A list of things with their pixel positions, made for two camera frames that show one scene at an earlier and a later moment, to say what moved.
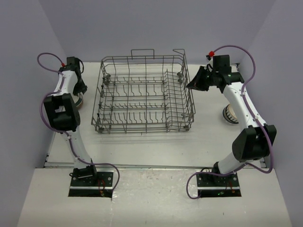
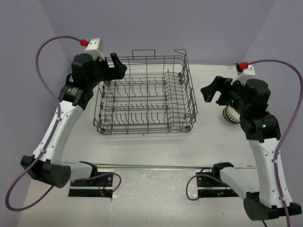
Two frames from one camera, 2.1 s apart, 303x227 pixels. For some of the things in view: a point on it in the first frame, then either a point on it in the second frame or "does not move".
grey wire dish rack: [143, 93] does not move
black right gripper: [196, 83] -> [220, 82]
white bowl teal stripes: [229, 115] does not move
